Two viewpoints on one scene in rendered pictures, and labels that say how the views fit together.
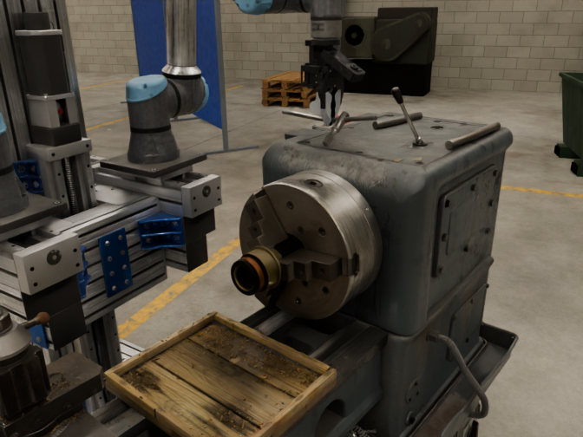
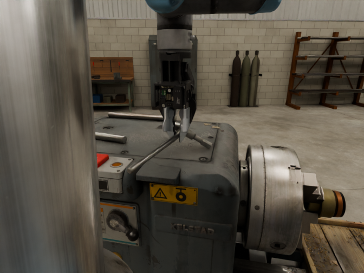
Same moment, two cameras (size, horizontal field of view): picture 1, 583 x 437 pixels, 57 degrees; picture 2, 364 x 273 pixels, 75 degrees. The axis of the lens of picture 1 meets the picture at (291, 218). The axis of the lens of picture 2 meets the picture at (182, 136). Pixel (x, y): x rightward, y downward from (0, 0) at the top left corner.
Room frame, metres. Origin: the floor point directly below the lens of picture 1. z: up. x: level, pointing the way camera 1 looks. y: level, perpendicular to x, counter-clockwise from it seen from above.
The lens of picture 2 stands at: (1.62, 0.40, 1.50)
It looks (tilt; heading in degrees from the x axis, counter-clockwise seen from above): 19 degrees down; 242
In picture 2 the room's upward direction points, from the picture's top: straight up
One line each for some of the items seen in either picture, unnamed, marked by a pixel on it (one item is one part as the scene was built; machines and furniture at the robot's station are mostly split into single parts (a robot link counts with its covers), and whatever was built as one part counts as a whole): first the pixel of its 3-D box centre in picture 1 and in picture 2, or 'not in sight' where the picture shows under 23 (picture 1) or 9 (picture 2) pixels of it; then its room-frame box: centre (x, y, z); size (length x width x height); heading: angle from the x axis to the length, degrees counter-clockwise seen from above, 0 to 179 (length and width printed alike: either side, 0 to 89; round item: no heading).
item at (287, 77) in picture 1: (297, 88); not in sight; (9.42, -0.13, 0.22); 1.25 x 0.86 x 0.44; 159
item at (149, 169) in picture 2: (304, 137); (160, 174); (1.44, -0.04, 1.24); 0.09 x 0.08 x 0.03; 140
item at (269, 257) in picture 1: (258, 270); (322, 202); (0.97, 0.07, 1.08); 0.09 x 0.09 x 0.09; 50
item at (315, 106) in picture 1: (318, 107); (183, 125); (1.36, -0.07, 1.33); 0.06 x 0.03 x 0.09; 50
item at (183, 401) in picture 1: (220, 379); (353, 260); (0.87, 0.15, 0.89); 0.36 x 0.30 x 0.04; 50
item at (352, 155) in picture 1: (388, 203); (145, 190); (1.40, -0.27, 1.06); 0.59 x 0.48 x 0.39; 140
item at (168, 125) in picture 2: (328, 106); (167, 125); (1.39, -0.10, 1.33); 0.06 x 0.03 x 0.09; 50
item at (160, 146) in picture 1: (152, 140); not in sight; (1.55, 0.41, 1.21); 0.15 x 0.15 x 0.10
